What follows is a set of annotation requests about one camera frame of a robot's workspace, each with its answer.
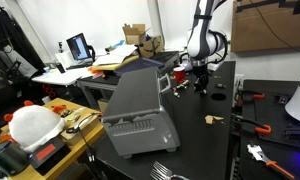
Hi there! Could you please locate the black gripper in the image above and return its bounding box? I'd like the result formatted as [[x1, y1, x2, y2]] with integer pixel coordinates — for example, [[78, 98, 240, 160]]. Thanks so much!
[[193, 65, 211, 94]]

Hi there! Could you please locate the large tan paper scrap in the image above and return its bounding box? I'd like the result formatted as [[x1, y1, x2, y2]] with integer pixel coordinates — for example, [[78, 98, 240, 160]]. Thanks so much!
[[204, 114, 225, 126]]

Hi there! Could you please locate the wrist camera on white mount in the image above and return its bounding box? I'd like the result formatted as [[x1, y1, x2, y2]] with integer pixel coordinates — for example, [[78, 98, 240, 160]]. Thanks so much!
[[208, 61, 225, 72]]

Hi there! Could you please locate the red plastic cup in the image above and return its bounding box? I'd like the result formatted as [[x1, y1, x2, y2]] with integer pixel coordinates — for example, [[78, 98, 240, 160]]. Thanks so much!
[[172, 66, 187, 84]]

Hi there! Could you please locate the orange object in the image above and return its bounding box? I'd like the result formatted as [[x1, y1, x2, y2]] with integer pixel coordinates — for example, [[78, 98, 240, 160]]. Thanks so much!
[[87, 65, 108, 80]]

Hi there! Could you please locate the small orange toy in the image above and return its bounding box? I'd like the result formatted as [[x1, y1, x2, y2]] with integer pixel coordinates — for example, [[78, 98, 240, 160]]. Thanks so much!
[[51, 104, 68, 115]]

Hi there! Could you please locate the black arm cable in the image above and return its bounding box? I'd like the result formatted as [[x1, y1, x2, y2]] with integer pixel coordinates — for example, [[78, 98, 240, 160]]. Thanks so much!
[[215, 31, 230, 65]]

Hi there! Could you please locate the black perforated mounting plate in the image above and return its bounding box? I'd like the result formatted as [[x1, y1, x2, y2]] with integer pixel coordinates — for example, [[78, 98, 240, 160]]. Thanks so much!
[[239, 79, 300, 180]]

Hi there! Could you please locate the silver clamp with orange handle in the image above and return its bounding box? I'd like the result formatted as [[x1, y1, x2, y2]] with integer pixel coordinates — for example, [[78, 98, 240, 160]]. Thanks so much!
[[246, 143, 296, 180]]

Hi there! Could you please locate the aluminium frame table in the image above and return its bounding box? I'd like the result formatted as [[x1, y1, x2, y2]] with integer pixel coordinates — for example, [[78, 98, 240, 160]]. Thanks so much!
[[77, 74, 122, 111]]

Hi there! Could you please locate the metal fork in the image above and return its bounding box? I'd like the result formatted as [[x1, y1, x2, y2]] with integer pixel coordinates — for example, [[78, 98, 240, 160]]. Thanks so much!
[[149, 160, 191, 180]]

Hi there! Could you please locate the cardboard box with black print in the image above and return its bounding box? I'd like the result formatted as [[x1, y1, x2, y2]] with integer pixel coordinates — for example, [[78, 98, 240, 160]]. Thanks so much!
[[137, 35, 165, 59]]

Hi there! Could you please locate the open flap cardboard box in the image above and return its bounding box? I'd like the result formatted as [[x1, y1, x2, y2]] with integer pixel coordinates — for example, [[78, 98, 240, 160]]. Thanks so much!
[[122, 23, 150, 46]]

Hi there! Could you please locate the grey toaster oven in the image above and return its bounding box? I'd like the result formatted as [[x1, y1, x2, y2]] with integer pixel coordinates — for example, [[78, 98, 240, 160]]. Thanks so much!
[[101, 66, 182, 160]]

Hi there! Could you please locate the black hanging coat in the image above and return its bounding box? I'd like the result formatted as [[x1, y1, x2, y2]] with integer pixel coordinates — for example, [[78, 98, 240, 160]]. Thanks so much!
[[0, 0, 47, 79]]

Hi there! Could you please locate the black scale with orange panel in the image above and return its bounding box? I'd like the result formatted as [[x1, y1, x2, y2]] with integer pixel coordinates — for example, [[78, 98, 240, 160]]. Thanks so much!
[[27, 135, 73, 177]]

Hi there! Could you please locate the white power strip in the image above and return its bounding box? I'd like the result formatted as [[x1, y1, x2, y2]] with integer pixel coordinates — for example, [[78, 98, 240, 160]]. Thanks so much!
[[234, 73, 245, 107]]

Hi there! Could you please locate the white container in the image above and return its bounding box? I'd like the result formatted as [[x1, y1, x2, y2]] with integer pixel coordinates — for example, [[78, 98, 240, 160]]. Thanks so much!
[[54, 49, 74, 69]]

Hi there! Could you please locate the grey kettle with black handle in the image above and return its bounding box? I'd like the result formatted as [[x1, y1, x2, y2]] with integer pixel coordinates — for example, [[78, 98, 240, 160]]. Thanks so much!
[[179, 52, 194, 72]]

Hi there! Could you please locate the white paper stack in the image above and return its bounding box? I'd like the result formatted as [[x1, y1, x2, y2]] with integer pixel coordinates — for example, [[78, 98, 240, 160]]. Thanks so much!
[[92, 44, 139, 66]]

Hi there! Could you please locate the tan flat box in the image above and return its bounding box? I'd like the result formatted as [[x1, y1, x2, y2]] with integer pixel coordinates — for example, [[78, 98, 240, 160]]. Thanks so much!
[[60, 113, 102, 146]]

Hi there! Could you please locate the long white table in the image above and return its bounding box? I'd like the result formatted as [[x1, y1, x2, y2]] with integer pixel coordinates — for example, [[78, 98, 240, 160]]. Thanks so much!
[[31, 64, 94, 88]]

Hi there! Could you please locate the black round pot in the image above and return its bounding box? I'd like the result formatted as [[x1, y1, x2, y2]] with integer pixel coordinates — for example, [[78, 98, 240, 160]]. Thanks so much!
[[0, 139, 31, 178]]

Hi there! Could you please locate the black clamp with orange hook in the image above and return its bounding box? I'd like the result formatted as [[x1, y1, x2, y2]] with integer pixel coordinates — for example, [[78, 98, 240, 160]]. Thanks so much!
[[231, 113, 273, 136]]

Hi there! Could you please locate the blue plastic bin lid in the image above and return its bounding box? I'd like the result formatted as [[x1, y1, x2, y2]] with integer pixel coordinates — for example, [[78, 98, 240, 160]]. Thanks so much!
[[114, 57, 166, 77]]

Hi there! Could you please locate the white plush with orange ears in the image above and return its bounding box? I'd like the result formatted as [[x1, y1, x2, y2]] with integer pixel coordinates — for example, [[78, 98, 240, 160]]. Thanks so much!
[[3, 99, 67, 154]]

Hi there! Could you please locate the wooden table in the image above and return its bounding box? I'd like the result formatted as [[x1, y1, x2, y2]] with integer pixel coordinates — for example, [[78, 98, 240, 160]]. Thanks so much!
[[0, 97, 107, 180]]

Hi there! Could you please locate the yellow foam board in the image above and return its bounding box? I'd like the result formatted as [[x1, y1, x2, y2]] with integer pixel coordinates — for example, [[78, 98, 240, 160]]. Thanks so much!
[[90, 54, 140, 72]]

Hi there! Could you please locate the black clamp with orange tip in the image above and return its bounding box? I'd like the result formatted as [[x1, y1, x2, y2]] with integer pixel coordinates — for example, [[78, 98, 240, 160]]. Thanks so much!
[[235, 89, 267, 103]]

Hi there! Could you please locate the red object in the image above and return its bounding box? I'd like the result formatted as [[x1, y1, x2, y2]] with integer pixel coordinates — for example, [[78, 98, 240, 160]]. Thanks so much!
[[42, 83, 57, 100]]

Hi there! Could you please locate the large cardboard panel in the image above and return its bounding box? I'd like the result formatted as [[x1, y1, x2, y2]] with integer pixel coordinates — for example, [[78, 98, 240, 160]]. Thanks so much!
[[230, 0, 300, 53]]

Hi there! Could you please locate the open laptop with bright screen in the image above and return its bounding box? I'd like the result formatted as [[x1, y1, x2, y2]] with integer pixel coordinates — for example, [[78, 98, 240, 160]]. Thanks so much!
[[65, 32, 96, 68]]

